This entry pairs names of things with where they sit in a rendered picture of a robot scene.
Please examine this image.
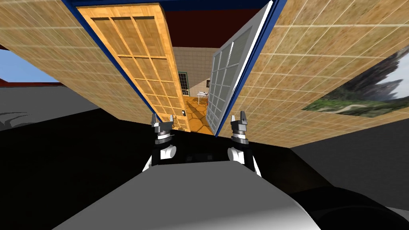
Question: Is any green framed window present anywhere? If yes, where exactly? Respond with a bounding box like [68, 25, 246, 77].
[177, 71, 191, 97]

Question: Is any wooden panelled door leaf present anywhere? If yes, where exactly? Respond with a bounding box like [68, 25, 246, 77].
[77, 3, 191, 133]

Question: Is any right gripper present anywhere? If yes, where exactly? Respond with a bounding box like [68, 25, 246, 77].
[230, 111, 248, 134]

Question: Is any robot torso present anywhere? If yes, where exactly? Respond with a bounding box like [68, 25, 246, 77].
[52, 153, 322, 230]

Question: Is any landscape wall picture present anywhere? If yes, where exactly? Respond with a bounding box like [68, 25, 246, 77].
[302, 46, 409, 119]

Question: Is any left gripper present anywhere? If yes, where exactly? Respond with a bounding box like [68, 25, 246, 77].
[151, 113, 175, 135]

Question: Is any grey panelled door leaf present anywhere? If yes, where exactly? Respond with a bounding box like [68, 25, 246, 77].
[206, 0, 274, 137]

